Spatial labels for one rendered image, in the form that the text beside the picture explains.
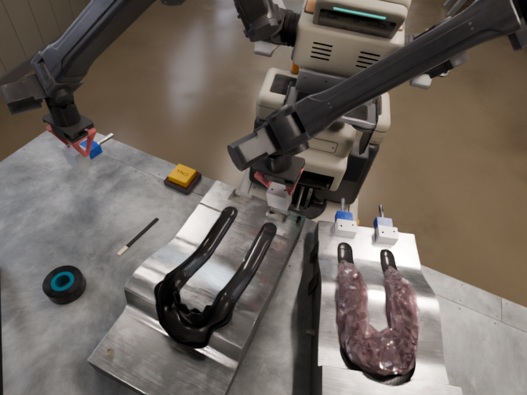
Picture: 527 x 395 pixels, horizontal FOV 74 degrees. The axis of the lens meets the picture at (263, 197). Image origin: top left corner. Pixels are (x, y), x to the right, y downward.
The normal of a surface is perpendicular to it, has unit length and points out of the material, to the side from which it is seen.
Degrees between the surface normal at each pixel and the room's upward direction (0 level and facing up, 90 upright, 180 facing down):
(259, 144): 41
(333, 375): 0
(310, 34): 98
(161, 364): 0
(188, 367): 0
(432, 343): 15
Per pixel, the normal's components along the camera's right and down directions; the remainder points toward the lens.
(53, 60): -0.49, 0.33
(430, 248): 0.11, -0.65
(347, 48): -0.22, 0.81
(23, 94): 0.42, -0.05
